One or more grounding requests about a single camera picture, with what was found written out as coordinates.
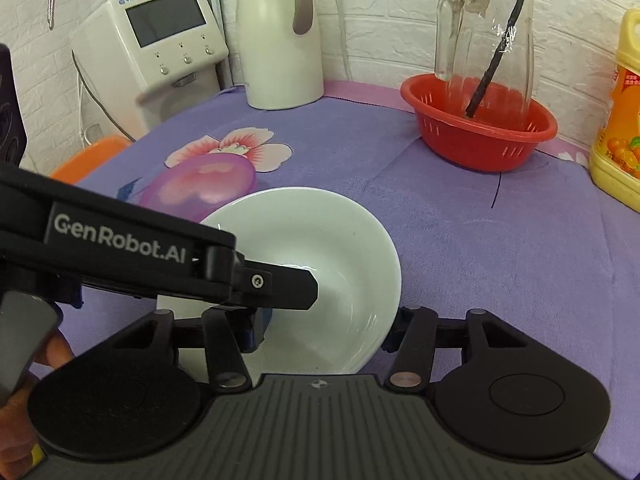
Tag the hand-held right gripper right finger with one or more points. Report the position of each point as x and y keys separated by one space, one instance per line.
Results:
x=416 y=332

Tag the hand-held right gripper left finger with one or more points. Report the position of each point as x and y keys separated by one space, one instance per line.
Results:
x=255 y=331

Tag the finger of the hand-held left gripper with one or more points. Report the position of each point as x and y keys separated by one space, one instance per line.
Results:
x=285 y=287

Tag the plain white plate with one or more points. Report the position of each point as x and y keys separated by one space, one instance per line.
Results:
x=310 y=240

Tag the person's left hand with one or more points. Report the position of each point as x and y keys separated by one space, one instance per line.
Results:
x=17 y=410

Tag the orange plastic basket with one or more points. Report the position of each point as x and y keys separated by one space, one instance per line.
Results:
x=90 y=160

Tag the purple plastic bowl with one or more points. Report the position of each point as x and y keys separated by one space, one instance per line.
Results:
x=200 y=185

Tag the purple floral tablecloth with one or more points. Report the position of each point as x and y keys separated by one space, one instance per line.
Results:
x=475 y=250

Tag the white water dispenser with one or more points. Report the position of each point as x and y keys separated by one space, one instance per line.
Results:
x=160 y=55

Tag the red plastic colander basket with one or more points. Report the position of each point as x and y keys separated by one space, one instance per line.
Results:
x=480 y=135

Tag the white thermos jug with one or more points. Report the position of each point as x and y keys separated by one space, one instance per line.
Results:
x=277 y=45

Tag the black stirring stick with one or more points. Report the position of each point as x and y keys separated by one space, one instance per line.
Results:
x=500 y=55

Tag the yellow detergent pump bottle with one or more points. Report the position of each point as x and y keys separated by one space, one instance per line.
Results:
x=620 y=125

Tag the clear glass pitcher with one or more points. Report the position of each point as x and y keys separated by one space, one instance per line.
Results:
x=485 y=35

